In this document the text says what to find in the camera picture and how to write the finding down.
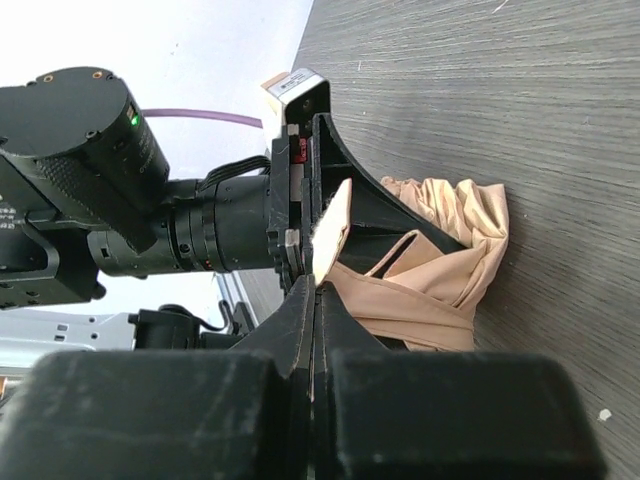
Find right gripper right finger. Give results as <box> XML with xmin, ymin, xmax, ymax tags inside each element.
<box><xmin>314</xmin><ymin>285</ymin><xmax>608</xmax><ymax>479</ymax></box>

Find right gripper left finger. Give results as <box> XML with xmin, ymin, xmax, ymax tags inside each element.
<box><xmin>1</xmin><ymin>277</ymin><xmax>315</xmax><ymax>479</ymax></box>

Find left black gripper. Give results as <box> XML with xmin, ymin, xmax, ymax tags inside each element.
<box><xmin>267</xmin><ymin>113</ymin><xmax>463</xmax><ymax>292</ymax></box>

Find beige folding umbrella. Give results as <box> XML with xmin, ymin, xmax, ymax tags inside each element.
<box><xmin>312</xmin><ymin>177</ymin><xmax>509</xmax><ymax>352</ymax></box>

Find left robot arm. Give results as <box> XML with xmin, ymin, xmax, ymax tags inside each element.
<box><xmin>1</xmin><ymin>67</ymin><xmax>462</xmax><ymax>309</ymax></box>

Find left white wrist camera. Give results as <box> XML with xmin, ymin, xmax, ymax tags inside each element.
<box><xmin>260</xmin><ymin>68</ymin><xmax>331</xmax><ymax>154</ymax></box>

